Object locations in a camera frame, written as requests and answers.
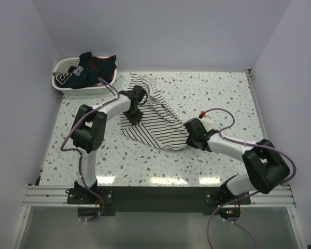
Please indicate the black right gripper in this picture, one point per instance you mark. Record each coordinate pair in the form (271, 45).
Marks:
(189, 142)

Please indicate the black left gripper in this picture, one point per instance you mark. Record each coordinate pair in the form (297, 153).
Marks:
(133, 120)

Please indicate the black white striped tank top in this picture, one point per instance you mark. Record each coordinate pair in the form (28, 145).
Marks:
(159, 127)

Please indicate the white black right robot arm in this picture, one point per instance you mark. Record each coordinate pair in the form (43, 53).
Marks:
(265, 167)

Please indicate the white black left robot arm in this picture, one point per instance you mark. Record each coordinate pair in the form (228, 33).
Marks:
(87, 135)

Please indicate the navy maroon tank top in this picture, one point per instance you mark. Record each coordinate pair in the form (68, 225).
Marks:
(87, 72)

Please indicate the white plastic laundry basket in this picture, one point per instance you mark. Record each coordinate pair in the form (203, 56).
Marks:
(63, 67)

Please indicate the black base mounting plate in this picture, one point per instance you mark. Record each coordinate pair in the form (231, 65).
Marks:
(148, 199)

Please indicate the aluminium right side rail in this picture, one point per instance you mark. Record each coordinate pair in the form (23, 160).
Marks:
(256, 104)

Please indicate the aluminium rail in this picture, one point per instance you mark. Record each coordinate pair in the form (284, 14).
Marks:
(53, 196)
(256, 104)

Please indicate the aluminium front rail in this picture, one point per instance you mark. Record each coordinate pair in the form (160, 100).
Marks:
(53, 196)

